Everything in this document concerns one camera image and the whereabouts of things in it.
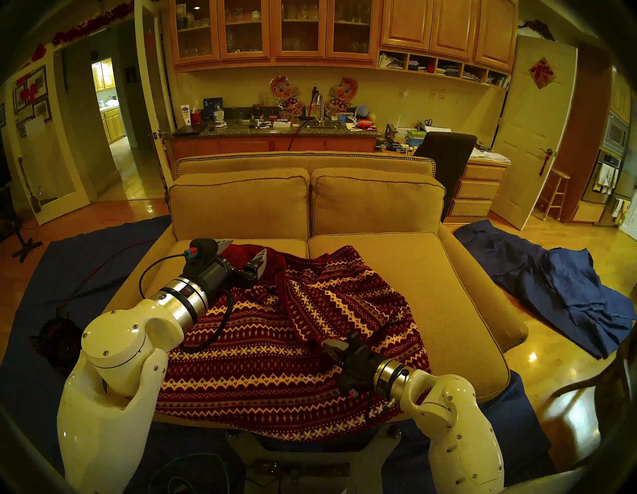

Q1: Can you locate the dark-topped wooden counter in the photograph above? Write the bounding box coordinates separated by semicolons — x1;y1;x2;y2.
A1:
169;122;381;160

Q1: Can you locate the small wooden stool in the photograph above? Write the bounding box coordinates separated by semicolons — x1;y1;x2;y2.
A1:
536;168;571;222

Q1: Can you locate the green cable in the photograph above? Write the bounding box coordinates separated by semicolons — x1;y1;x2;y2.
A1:
149;452;230;494

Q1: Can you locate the black floor stand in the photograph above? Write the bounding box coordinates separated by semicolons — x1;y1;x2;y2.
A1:
0;187;44;263

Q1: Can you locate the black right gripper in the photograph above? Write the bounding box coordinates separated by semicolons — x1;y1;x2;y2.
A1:
322;331;386;399

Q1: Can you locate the wooden cubby shelf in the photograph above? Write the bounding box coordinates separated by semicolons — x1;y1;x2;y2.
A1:
377;49;512;89

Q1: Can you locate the stack of papers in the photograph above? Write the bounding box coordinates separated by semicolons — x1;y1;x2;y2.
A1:
470;146;512;165

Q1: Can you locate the yellow fabric sofa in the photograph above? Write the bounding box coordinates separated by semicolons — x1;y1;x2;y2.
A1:
102;151;529;431

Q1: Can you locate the yellow sofa back cushion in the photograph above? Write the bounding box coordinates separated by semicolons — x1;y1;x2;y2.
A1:
168;168;311;242
311;167;446;237

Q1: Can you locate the dark red cable coil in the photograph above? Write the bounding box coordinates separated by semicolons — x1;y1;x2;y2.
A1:
30;316;83;374

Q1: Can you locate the large navy floor cloth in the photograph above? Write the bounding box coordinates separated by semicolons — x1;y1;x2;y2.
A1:
0;215;555;494

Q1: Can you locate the dark wooden chair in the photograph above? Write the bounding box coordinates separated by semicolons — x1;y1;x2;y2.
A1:
547;324;637;439

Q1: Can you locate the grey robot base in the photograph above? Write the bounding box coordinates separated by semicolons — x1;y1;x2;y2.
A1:
226;426;401;494

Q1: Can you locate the white hanging towel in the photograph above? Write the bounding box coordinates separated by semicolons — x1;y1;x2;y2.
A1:
594;162;618;195

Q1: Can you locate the large black picture frame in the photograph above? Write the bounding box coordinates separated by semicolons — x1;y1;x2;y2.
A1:
14;65;49;114

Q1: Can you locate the stainless wall oven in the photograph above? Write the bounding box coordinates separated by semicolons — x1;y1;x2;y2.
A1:
582;111;632;205

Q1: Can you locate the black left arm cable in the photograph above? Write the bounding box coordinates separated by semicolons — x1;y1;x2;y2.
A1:
138;253;235;355

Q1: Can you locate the white mirrored door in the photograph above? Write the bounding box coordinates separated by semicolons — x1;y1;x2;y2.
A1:
5;50;91;226

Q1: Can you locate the cartoon animal wall decoration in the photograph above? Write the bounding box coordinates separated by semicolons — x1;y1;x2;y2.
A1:
326;77;359;116
270;76;304;119

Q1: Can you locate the crumpled blue blanket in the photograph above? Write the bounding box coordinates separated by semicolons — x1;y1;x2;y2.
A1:
454;220;637;360

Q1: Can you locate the yellow-lit kitchen base cabinet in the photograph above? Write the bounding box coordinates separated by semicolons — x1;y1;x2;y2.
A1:
102;107;126;145

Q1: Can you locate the wooden desk with drawers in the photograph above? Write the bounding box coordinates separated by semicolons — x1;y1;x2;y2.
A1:
444;155;509;224

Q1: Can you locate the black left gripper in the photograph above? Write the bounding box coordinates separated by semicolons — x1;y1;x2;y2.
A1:
182;239;268;309

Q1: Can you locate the red patterned knit blanket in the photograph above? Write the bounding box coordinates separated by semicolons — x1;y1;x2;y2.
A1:
155;244;432;443

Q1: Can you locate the glass-door wooden wall cabinet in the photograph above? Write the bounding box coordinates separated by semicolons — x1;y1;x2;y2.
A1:
168;0;381;73

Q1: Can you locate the yellow sofa seat cushion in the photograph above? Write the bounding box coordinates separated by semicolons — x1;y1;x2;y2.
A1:
308;232;511;426
105;238;310;430

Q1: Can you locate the plain white open door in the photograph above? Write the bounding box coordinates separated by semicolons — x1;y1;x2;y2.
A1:
134;0;176;187

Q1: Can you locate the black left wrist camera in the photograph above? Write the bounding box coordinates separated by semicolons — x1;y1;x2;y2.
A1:
185;239;219;263

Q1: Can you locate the red diamond door ornament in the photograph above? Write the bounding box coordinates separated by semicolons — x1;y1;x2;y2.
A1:
529;57;556;90

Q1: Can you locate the white door with ornament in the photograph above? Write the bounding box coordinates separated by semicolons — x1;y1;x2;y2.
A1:
492;35;579;231

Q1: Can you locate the red garland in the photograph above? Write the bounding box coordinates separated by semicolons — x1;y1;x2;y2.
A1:
52;2;135;46

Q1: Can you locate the black office chair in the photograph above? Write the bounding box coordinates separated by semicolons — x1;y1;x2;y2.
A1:
415;131;478;222

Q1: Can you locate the solid wooden wall cabinet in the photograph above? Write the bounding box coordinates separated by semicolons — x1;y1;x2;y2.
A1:
381;0;519;73

